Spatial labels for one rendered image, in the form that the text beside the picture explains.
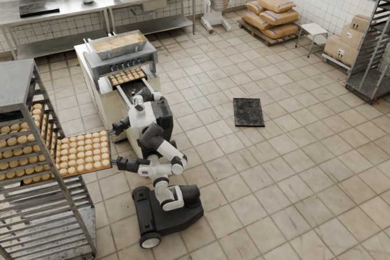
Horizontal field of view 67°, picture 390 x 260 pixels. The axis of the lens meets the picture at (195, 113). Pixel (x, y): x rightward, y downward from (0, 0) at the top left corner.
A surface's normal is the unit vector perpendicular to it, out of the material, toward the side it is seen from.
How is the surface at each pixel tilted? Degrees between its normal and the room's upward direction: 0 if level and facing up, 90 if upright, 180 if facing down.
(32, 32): 90
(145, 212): 0
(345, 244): 0
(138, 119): 1
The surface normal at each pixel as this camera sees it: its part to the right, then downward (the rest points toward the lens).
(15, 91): -0.01, -0.76
